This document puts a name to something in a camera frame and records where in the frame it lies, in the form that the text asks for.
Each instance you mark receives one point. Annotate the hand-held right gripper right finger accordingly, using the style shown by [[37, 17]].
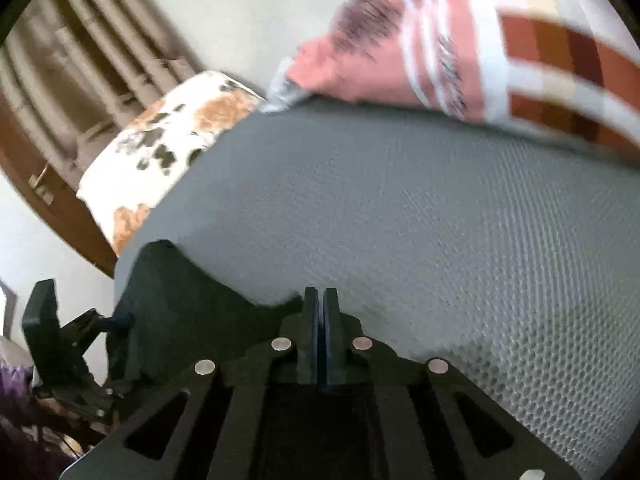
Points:
[[329, 320]]

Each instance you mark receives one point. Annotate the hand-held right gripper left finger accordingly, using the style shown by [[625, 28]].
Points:
[[312, 320]]

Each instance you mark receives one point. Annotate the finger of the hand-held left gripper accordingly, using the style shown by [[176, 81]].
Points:
[[82, 327], [85, 400]]

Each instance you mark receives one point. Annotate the black pants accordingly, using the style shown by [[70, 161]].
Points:
[[200, 310]]

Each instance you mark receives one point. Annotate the purple cloth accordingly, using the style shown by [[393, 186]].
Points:
[[15, 410]]

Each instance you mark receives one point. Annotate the brass door latch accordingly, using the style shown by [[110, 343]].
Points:
[[39, 182]]

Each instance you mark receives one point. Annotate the floral pillow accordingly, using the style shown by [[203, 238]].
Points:
[[125, 175]]

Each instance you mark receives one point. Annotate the beige curtain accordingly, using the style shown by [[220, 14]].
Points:
[[60, 110]]

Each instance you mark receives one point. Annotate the white striped cloth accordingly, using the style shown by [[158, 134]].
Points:
[[282, 90]]

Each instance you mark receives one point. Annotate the pink tree-print cloth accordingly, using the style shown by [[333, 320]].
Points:
[[360, 70]]

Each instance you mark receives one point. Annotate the brown checked blanket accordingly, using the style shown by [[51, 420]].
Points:
[[565, 60]]

